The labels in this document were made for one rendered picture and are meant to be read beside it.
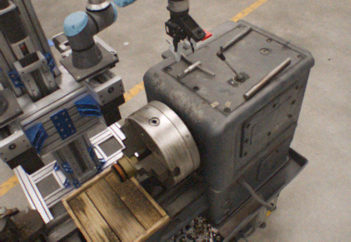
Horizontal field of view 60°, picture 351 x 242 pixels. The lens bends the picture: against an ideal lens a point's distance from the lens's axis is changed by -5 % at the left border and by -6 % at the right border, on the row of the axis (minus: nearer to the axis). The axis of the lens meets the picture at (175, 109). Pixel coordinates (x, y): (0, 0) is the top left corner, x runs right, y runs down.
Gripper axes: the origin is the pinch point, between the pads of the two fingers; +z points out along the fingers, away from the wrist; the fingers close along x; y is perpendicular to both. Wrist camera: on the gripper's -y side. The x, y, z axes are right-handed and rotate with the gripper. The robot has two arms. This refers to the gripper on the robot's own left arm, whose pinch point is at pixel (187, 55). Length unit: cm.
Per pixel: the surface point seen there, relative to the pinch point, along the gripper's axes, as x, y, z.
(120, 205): 50, -12, 41
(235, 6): -224, 177, 130
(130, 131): 34.0, -6.8, 11.9
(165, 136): 27.9, -20.1, 8.1
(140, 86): -45, 135, 130
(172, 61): 3.4, 5.8, 4.1
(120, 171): 45, -14, 19
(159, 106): 21.5, -9.1, 6.2
